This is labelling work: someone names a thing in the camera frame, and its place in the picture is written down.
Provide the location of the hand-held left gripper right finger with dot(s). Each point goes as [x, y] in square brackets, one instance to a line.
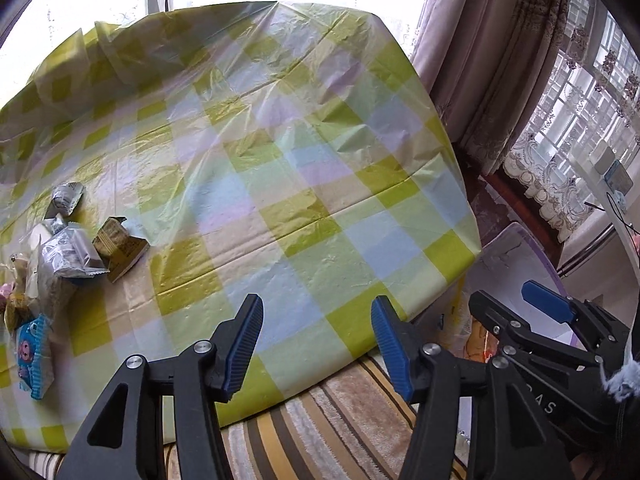
[390, 345]

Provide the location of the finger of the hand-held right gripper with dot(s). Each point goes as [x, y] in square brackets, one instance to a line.
[545, 300]
[495, 315]

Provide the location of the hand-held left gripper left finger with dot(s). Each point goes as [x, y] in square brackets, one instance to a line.
[245, 345]

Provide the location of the blue snack packet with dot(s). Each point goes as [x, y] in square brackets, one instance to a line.
[32, 355]

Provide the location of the white cloth strip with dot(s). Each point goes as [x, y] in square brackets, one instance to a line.
[617, 382]

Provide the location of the striped plush sofa cover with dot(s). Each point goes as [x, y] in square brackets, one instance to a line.
[310, 425]

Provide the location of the white lace curtain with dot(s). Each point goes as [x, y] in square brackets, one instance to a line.
[565, 160]

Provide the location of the blue white box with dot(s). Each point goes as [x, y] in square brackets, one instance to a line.
[616, 177]

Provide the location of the olive brown snack packet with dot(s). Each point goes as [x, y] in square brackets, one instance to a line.
[117, 247]

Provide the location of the yellow checkered plastic tablecloth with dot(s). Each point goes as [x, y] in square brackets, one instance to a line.
[300, 160]

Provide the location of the large silver snack packet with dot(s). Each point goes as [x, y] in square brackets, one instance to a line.
[70, 252]

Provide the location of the clear pale snack packet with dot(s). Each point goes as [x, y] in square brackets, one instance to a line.
[47, 290]

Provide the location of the small silver snack packet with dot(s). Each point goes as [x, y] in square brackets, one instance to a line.
[67, 197]

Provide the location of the yellow brown snack packet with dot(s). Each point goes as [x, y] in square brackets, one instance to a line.
[16, 312]

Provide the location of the pink snack packet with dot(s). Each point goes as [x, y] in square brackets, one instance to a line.
[6, 291]

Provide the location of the pink beige curtain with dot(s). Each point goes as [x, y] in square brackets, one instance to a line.
[480, 60]

